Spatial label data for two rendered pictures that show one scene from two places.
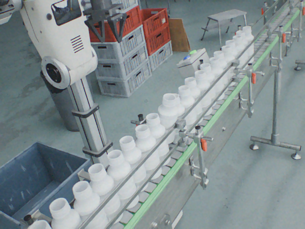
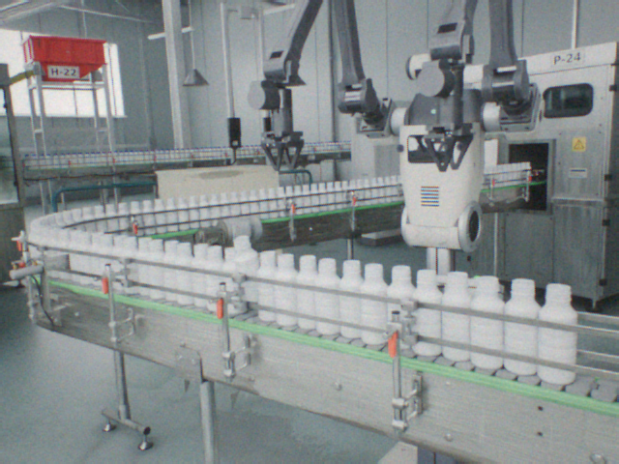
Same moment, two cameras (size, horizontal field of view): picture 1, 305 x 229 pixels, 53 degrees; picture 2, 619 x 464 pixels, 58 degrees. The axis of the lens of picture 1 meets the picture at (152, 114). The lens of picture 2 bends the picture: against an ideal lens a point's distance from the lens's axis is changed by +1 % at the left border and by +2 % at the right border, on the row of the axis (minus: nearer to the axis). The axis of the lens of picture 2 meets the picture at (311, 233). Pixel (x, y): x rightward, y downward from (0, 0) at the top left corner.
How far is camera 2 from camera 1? 1.65 m
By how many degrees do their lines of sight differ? 83
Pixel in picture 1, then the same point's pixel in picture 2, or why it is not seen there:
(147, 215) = (176, 321)
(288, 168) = not seen: outside the picture
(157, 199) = (190, 320)
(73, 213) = (144, 251)
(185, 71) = not seen: hidden behind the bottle
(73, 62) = (415, 216)
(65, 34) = (415, 177)
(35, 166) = not seen: hidden behind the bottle
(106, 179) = (168, 254)
